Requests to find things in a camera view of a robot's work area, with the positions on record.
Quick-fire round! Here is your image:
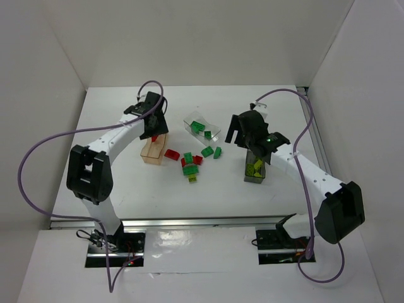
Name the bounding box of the lime sloped lego brick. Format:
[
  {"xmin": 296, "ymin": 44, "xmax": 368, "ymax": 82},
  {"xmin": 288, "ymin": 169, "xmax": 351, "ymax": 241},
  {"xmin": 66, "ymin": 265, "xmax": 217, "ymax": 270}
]
[{"xmin": 254, "ymin": 160, "xmax": 263, "ymax": 170}]

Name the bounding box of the red curved lego brick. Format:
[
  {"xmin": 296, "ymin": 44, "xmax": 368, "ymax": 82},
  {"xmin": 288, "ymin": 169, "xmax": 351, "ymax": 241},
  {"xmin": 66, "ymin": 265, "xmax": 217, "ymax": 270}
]
[{"xmin": 164, "ymin": 149, "xmax": 180, "ymax": 161}]

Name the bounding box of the lime long lego brick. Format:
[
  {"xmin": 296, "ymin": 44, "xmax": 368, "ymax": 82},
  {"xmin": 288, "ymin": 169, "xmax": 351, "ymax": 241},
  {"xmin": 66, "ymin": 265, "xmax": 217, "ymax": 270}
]
[{"xmin": 245, "ymin": 163, "xmax": 254, "ymax": 176}]

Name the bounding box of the green long lego brick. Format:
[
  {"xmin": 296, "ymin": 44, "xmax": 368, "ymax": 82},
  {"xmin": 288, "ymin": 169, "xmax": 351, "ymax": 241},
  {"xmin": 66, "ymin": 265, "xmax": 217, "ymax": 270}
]
[{"xmin": 191, "ymin": 121, "xmax": 205, "ymax": 133}]

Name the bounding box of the green upturned square lego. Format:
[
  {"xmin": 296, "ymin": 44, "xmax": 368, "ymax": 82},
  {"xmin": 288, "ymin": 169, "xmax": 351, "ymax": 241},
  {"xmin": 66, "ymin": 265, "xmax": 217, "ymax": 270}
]
[{"xmin": 204, "ymin": 131, "xmax": 212, "ymax": 140}]

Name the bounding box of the green sloped square lego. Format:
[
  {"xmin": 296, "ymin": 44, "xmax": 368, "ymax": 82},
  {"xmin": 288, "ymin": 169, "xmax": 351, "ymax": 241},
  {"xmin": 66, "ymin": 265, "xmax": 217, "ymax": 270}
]
[{"xmin": 201, "ymin": 146, "xmax": 214, "ymax": 158}]

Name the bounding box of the red arch lego brick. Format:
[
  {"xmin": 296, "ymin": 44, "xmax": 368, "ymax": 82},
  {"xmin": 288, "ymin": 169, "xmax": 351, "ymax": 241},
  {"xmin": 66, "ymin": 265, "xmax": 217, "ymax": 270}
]
[{"xmin": 181, "ymin": 155, "xmax": 203, "ymax": 168}]

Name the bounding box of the green curved slope lego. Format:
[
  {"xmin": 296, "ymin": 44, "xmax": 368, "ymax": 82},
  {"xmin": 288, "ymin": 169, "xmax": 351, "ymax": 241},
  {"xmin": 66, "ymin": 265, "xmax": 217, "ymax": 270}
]
[{"xmin": 213, "ymin": 146, "xmax": 222, "ymax": 159}]

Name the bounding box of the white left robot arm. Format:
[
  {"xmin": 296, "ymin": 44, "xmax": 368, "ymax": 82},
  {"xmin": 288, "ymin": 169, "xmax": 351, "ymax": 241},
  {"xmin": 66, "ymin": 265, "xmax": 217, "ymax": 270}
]
[{"xmin": 66, "ymin": 92, "xmax": 168, "ymax": 245}]

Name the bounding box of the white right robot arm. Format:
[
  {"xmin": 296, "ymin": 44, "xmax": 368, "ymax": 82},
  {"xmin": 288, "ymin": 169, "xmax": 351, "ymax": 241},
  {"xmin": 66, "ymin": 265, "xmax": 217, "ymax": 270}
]
[{"xmin": 225, "ymin": 110, "xmax": 365, "ymax": 244}]

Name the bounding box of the smoky grey plastic container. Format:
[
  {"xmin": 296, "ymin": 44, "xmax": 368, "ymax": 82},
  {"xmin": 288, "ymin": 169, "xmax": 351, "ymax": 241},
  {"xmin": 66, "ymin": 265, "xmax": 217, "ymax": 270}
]
[{"xmin": 244, "ymin": 150, "xmax": 266, "ymax": 184}]

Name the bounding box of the amber transparent plastic container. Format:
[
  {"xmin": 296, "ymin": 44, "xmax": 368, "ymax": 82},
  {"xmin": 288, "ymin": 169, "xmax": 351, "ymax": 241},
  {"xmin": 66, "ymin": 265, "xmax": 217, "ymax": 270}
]
[{"xmin": 140, "ymin": 133, "xmax": 169, "ymax": 165}]

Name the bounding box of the clear transparent plastic container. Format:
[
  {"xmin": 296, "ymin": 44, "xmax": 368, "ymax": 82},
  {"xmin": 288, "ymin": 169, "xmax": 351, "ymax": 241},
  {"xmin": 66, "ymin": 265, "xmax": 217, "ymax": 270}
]
[{"xmin": 183, "ymin": 111, "xmax": 221, "ymax": 147}]

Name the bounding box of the green flat lego brick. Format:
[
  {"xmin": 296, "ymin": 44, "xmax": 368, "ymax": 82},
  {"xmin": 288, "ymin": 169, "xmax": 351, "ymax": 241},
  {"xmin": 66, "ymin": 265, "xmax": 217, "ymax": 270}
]
[{"xmin": 182, "ymin": 165, "xmax": 199, "ymax": 176}]

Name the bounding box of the lime small lego brick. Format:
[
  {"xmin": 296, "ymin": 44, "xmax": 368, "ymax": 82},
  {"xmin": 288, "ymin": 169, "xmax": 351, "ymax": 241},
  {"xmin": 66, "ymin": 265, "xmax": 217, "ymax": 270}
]
[{"xmin": 187, "ymin": 174, "xmax": 197, "ymax": 183}]

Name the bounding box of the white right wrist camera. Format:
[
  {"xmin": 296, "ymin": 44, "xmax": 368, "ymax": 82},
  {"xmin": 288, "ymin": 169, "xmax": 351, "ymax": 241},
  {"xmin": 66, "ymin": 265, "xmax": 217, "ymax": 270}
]
[{"xmin": 249, "ymin": 102, "xmax": 268, "ymax": 120}]

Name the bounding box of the aluminium side rail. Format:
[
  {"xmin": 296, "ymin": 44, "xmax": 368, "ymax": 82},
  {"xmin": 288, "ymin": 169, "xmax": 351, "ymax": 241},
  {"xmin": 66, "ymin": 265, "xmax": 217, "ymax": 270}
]
[{"xmin": 296, "ymin": 86, "xmax": 331, "ymax": 188}]

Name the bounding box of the aluminium front rail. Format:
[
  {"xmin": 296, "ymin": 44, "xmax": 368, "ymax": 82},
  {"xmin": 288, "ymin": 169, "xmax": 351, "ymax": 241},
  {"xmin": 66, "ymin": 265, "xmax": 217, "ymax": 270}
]
[{"xmin": 49, "ymin": 214, "xmax": 319, "ymax": 230}]

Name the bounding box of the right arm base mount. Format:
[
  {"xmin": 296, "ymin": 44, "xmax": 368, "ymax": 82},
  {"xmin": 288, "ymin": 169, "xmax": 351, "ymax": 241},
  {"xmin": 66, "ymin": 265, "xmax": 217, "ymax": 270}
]
[{"xmin": 251, "ymin": 215, "xmax": 309, "ymax": 265}]

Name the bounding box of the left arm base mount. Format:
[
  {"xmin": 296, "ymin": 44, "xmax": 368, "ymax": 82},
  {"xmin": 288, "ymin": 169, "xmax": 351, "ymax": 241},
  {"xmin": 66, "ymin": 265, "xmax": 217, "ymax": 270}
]
[{"xmin": 76, "ymin": 229, "xmax": 146, "ymax": 268}]

